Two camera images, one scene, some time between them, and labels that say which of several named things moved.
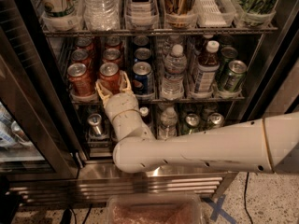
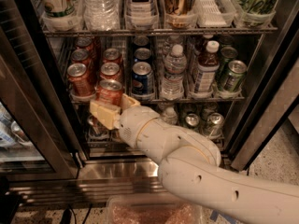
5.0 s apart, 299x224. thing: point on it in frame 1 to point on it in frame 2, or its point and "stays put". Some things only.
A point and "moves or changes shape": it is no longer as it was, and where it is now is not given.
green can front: [235, 75] stays put
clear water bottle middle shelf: [173, 82] stays put
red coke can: [109, 76] moves or changes shape
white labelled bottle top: [141, 11] stays put
